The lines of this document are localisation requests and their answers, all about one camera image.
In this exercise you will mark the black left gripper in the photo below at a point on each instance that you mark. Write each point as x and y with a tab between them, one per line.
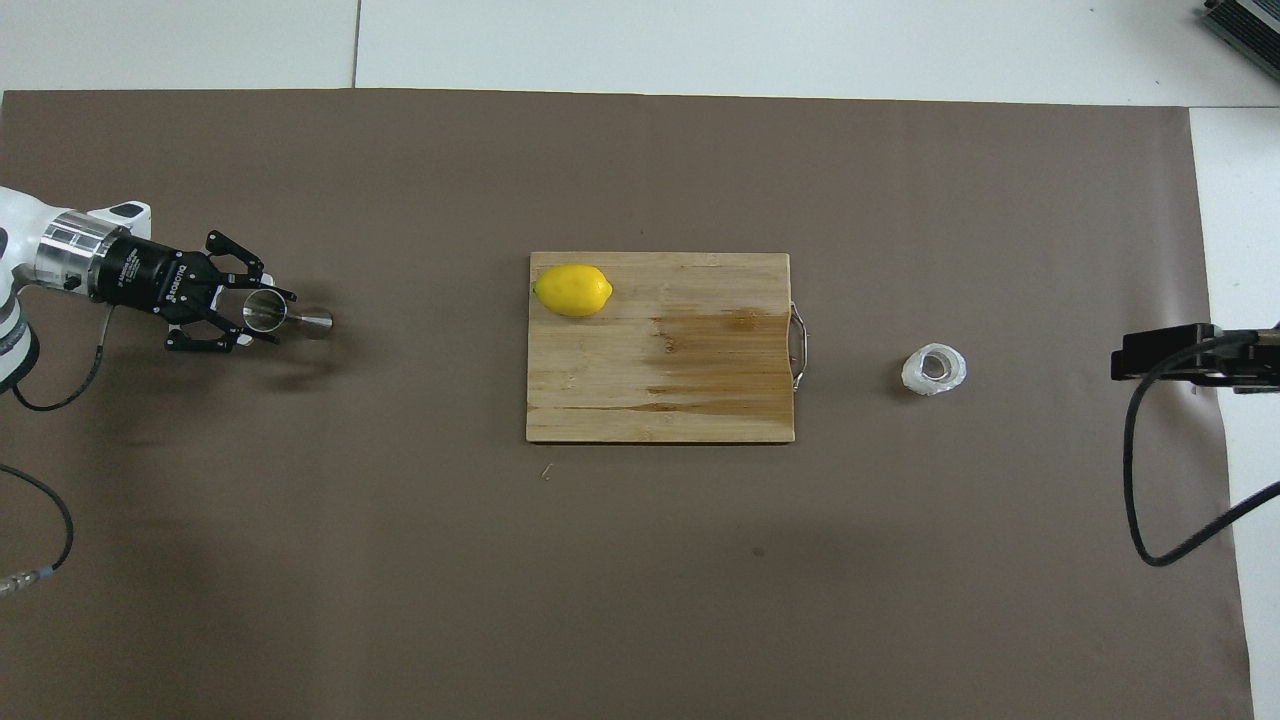
150	280

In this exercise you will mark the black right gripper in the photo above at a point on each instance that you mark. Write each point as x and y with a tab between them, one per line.
1250	365

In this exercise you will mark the steel double jigger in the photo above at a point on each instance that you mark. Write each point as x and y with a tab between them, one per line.
315	322

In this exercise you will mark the small clear plastic cup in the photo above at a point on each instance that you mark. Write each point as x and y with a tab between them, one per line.
912	378

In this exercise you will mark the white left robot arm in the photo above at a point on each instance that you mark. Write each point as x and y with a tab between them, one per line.
20	230

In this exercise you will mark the brown paper table mat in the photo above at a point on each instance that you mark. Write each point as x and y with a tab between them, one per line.
400	560

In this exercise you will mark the grey ribbed metal device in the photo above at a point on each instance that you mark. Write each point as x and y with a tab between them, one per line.
1250	25

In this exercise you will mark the yellow lemon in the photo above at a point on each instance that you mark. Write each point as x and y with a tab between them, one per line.
572	290

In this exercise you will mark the wooden cutting board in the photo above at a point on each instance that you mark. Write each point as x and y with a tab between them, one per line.
700	400

